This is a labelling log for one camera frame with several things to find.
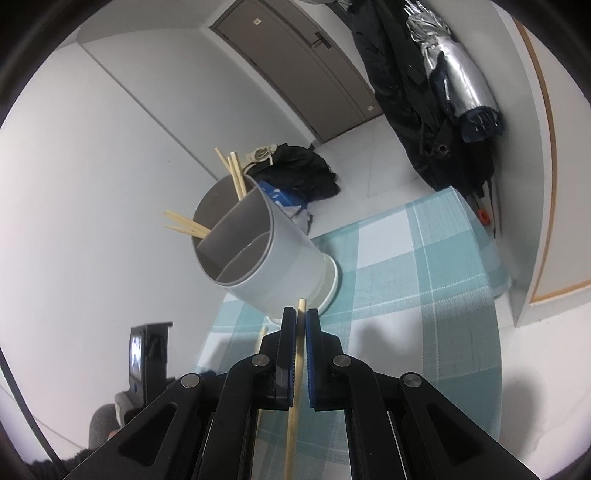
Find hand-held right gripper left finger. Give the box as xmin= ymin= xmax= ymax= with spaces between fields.
xmin=62 ymin=306 xmax=297 ymax=480

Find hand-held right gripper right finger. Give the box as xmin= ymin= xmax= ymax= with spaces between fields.
xmin=305 ymin=307 xmax=541 ymax=480

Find grey divided utensil holder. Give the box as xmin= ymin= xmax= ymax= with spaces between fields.
xmin=190 ymin=173 xmax=342 ymax=324

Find person's left hand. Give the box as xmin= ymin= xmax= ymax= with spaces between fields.
xmin=89 ymin=403 xmax=125 ymax=449

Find teal plaid placemat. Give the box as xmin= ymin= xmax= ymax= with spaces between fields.
xmin=194 ymin=187 xmax=511 ymax=462

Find blue and white box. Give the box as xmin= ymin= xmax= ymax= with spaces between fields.
xmin=256 ymin=180 xmax=310 ymax=232

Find black bag on floor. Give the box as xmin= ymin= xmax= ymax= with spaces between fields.
xmin=249 ymin=144 xmax=340 ymax=201

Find beige cloth item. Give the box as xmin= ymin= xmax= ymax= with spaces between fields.
xmin=242 ymin=144 xmax=278 ymax=167

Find wood-framed white board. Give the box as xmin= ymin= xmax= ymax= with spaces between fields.
xmin=512 ymin=18 xmax=591 ymax=305

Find black hanging coat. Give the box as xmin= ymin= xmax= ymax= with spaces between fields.
xmin=344 ymin=0 xmax=497 ymax=195

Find brown door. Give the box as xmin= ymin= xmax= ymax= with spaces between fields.
xmin=210 ymin=0 xmax=382 ymax=144

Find silver folded umbrella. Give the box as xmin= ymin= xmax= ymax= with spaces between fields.
xmin=404 ymin=0 xmax=504 ymax=141

